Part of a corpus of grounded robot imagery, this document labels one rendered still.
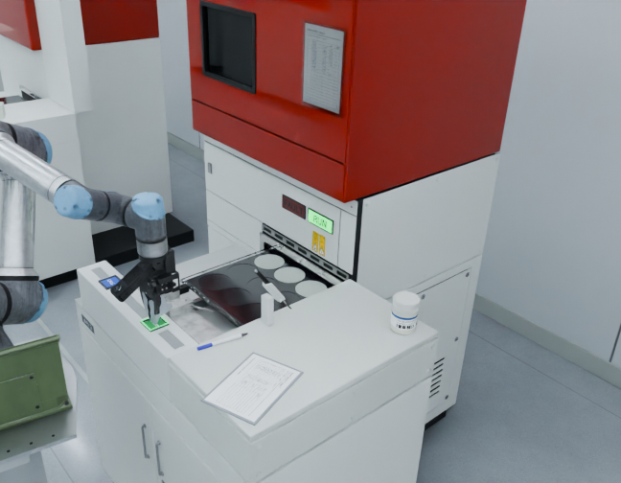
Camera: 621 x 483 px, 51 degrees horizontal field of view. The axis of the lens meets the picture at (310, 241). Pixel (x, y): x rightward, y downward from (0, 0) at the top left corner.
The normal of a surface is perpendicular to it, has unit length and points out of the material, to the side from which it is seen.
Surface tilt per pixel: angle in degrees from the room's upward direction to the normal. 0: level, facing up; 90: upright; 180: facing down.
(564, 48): 90
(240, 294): 0
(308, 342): 0
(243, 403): 0
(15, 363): 90
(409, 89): 90
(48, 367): 90
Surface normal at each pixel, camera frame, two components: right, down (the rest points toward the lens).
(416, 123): 0.65, 0.37
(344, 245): -0.76, 0.28
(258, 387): 0.04, -0.88
